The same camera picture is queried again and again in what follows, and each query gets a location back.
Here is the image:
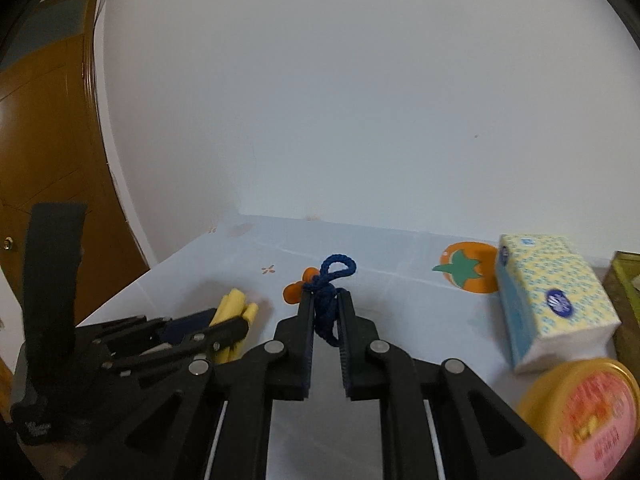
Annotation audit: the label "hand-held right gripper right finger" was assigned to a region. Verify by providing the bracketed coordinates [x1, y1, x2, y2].
[336, 290, 581, 480]

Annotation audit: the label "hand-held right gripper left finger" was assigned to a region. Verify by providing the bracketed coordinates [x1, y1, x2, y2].
[62, 294, 317, 480]

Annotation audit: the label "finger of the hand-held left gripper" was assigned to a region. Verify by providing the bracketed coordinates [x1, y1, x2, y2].
[106, 317, 250, 380]
[75, 309, 218, 358]

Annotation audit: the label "yellow foam pieces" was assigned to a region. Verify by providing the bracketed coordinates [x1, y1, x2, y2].
[207, 288, 260, 365]

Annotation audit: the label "blue braided cord orange bead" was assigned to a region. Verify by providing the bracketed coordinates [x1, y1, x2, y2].
[282, 254, 358, 348]

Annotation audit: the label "gold tin box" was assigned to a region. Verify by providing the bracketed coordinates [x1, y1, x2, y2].
[602, 251, 640, 361]

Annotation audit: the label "persimmon print tablecloth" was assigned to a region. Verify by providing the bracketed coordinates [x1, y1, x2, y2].
[75, 215, 640, 480]

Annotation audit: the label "yellow blue tissue pack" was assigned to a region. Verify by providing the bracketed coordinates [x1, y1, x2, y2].
[495, 233, 622, 375]

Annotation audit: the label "wooden door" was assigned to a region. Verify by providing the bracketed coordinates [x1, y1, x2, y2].
[0, 0, 151, 426]

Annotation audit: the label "yellow round container pink lid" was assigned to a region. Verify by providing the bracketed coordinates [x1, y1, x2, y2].
[515, 358, 640, 480]

